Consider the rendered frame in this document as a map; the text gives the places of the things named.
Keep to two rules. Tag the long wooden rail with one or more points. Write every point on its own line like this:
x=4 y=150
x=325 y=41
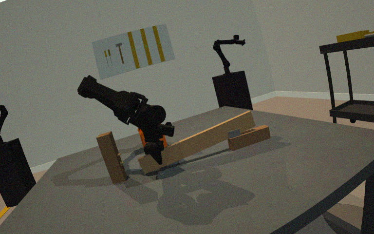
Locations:
x=197 y=142

